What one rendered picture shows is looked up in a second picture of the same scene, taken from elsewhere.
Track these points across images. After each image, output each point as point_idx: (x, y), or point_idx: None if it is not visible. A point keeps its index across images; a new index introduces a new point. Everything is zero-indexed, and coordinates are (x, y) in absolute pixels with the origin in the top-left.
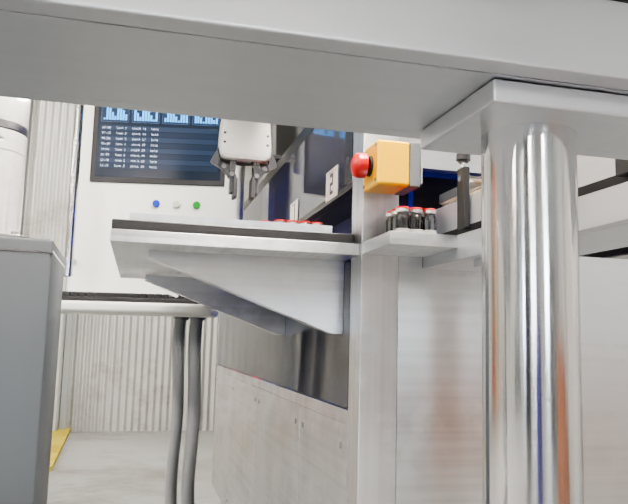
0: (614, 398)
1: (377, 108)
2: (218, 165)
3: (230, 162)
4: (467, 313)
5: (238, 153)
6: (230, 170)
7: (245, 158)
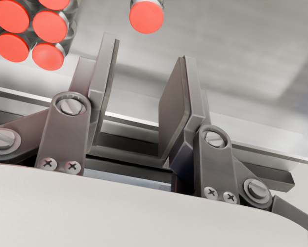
0: None
1: None
2: (279, 200)
3: (236, 192)
4: None
5: (213, 230)
6: (225, 151)
7: (153, 190)
